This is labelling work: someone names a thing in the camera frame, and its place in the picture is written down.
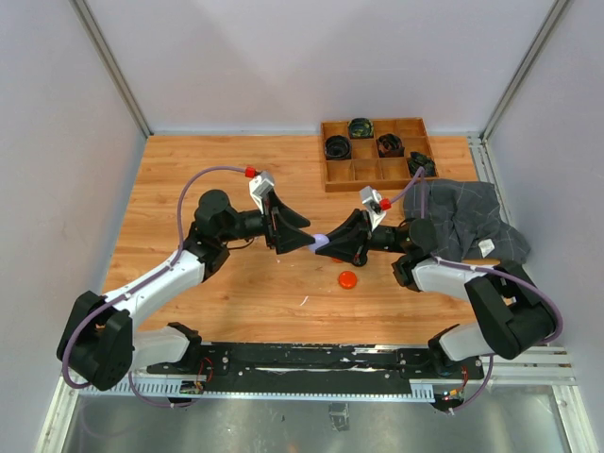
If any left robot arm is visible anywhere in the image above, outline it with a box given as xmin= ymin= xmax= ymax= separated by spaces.
xmin=57 ymin=190 xmax=314 ymax=391

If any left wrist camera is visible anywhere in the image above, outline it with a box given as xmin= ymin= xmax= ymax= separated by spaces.
xmin=249 ymin=171 xmax=275 ymax=213

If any lilac earbud case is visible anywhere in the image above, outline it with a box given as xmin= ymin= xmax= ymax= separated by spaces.
xmin=308 ymin=233 xmax=330 ymax=253

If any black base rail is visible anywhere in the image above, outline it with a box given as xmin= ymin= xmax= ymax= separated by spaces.
xmin=146 ymin=342 xmax=484 ymax=397

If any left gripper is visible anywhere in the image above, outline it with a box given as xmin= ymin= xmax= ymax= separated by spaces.
xmin=219 ymin=190 xmax=316 ymax=254

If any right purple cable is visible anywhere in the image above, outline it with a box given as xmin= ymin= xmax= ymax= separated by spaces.
xmin=379 ymin=167 xmax=565 ymax=416

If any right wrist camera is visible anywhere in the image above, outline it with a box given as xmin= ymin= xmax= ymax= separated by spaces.
xmin=360 ymin=186 xmax=386 ymax=231

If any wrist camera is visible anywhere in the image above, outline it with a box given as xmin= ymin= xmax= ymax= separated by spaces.
xmin=249 ymin=171 xmax=275 ymax=213
xmin=360 ymin=186 xmax=386 ymax=231

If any grey checked cloth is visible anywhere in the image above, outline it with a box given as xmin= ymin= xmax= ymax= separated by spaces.
xmin=402 ymin=179 xmax=530 ymax=264

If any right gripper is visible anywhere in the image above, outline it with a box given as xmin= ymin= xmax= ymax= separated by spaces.
xmin=314 ymin=209 xmax=407 ymax=263

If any coiled red black strap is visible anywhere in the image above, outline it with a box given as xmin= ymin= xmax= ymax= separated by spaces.
xmin=376 ymin=133 xmax=406 ymax=158

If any wooden compartment tray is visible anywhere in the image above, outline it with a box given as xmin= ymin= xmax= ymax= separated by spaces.
xmin=321 ymin=117 xmax=440 ymax=193

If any coiled dark strap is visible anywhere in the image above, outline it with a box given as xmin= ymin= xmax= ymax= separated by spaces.
xmin=406 ymin=151 xmax=438 ymax=179

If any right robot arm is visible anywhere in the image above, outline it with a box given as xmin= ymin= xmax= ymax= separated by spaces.
xmin=310 ymin=210 xmax=562 ymax=378

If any coiled green black strap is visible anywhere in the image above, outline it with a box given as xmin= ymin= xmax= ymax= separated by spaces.
xmin=347 ymin=117 xmax=375 ymax=141

